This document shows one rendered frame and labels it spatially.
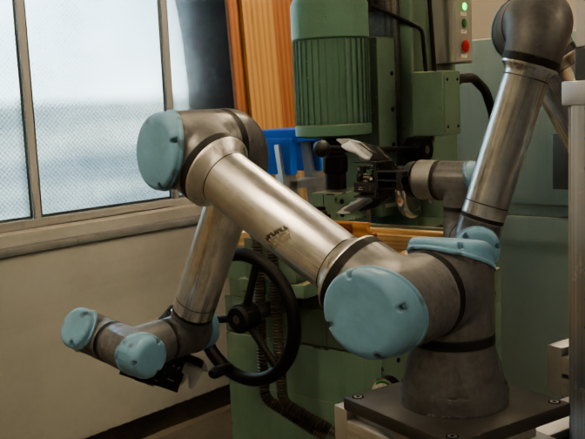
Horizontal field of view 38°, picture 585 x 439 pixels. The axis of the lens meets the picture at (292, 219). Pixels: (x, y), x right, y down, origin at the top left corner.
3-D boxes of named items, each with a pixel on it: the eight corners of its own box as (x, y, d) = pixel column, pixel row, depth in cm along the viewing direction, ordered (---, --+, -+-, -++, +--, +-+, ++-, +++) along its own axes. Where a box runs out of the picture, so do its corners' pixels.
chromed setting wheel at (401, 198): (393, 221, 199) (391, 168, 197) (420, 214, 208) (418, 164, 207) (404, 222, 197) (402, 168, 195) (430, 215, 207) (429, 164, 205)
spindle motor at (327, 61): (279, 139, 196) (273, 0, 192) (325, 135, 210) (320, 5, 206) (343, 138, 185) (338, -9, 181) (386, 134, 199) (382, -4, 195)
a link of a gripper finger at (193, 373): (199, 392, 176) (169, 381, 169) (208, 364, 178) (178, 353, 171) (210, 395, 174) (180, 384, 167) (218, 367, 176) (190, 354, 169)
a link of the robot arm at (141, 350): (184, 327, 148) (144, 312, 155) (132, 342, 140) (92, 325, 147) (184, 370, 150) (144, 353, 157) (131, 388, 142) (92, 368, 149)
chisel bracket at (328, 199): (312, 229, 199) (311, 192, 198) (346, 221, 210) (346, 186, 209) (338, 231, 194) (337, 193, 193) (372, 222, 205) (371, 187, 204)
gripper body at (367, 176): (350, 159, 168) (404, 160, 160) (374, 158, 174) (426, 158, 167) (351, 199, 169) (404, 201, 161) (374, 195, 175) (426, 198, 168)
